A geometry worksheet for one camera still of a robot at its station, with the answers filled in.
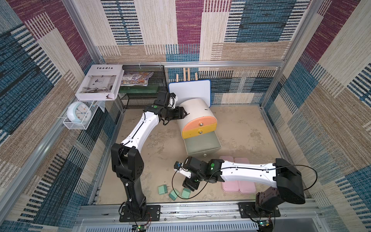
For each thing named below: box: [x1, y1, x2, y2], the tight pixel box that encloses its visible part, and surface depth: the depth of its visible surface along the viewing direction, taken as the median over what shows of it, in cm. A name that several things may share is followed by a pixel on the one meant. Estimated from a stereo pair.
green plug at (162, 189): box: [157, 184, 168, 195], surface depth 81 cm
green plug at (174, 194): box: [168, 188, 180, 202], surface depth 81 cm
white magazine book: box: [74, 64, 125, 101], surface depth 76 cm
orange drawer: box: [182, 116, 217, 131], surface depth 84 cm
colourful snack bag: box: [120, 71, 155, 87], surface depth 85 cm
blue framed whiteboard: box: [168, 79, 212, 108], surface depth 105 cm
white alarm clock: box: [66, 101, 92, 124], surface depth 66 cm
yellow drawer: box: [181, 122, 218, 139], surface depth 91 cm
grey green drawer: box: [183, 130, 222, 160], surface depth 92 cm
